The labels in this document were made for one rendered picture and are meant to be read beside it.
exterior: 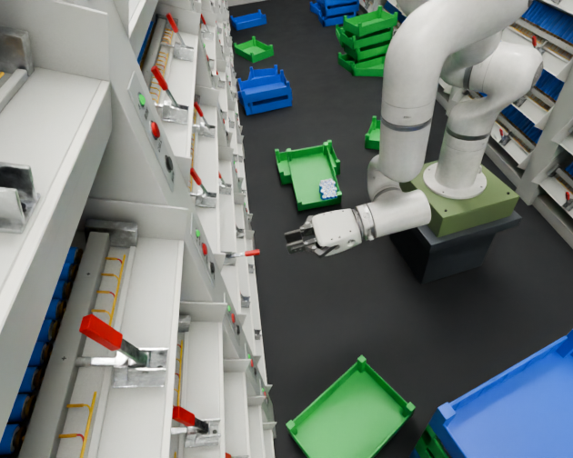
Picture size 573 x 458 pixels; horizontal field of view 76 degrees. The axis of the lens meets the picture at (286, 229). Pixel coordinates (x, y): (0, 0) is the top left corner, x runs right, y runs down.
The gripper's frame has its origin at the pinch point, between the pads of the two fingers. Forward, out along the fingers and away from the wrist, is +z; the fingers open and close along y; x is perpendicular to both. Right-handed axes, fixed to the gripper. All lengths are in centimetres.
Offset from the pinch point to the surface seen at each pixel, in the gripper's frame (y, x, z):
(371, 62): 197, -58, -76
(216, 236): -9.2, 17.6, 13.1
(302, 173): 83, -46, -7
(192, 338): -30.4, 19.4, 16.3
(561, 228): 25, -62, -98
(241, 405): -33.8, -1.3, 15.9
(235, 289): -8.2, -1.3, 15.8
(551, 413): -44, -8, -35
